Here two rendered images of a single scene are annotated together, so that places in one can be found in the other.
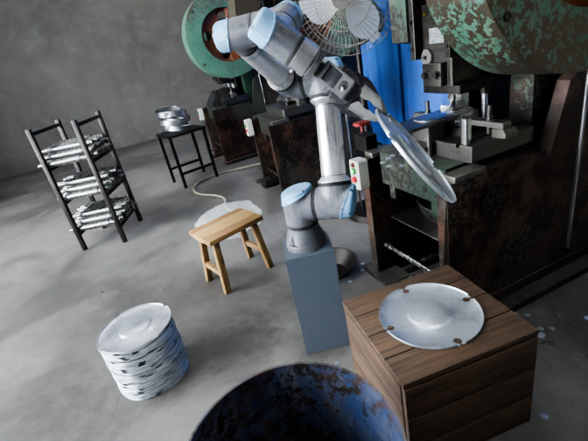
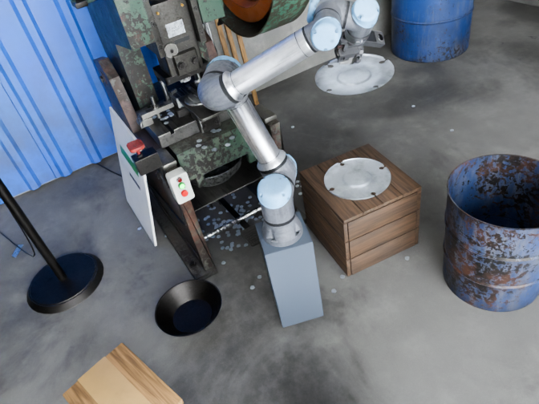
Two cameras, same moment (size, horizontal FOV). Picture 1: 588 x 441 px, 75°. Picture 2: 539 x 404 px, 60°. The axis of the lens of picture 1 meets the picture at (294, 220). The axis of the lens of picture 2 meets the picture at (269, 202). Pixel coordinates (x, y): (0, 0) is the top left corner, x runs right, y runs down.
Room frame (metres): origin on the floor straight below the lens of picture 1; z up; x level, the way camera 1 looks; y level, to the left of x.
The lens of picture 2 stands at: (1.41, 1.22, 1.65)
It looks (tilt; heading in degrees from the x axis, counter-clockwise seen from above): 40 degrees down; 266
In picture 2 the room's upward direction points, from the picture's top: 12 degrees counter-clockwise
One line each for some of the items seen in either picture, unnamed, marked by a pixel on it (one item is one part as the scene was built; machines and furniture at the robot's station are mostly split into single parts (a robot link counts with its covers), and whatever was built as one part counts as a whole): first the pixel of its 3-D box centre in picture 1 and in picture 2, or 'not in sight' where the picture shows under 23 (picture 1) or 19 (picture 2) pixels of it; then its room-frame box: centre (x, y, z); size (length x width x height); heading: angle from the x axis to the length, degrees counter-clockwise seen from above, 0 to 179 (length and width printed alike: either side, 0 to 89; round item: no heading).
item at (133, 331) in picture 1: (135, 326); not in sight; (1.28, 0.71, 0.25); 0.29 x 0.29 x 0.01
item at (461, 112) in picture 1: (454, 115); (188, 93); (1.50, -0.71, 0.76); 0.15 x 0.09 x 0.05; 19
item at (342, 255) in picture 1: (329, 267); (190, 310); (1.75, -0.13, 0.04); 0.30 x 0.30 x 0.07
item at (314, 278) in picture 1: (316, 291); (290, 271); (1.29, -0.03, 0.23); 0.18 x 0.18 x 0.45; 1
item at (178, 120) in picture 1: (183, 143); not in sight; (4.13, 0.97, 0.40); 0.45 x 0.40 x 0.79; 31
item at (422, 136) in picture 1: (421, 136); (207, 115); (1.45, -0.55, 0.72); 0.25 x 0.14 x 0.14; 109
